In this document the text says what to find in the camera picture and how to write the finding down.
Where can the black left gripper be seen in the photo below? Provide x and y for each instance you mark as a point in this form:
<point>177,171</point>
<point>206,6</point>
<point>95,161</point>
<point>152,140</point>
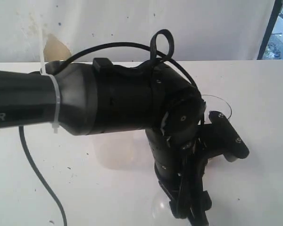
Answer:
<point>175,166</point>

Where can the clear plastic dome lid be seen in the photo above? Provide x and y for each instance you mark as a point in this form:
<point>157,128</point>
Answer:
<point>161,214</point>

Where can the clear measuring beaker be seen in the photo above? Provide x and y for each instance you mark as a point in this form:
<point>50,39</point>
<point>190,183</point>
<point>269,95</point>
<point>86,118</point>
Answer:
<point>214,103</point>

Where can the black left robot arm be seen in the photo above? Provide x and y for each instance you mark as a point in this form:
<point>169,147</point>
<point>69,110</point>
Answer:
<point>103,98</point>

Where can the translucent plastic container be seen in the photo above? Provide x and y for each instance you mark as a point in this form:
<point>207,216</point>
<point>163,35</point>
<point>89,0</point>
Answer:
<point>128,151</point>

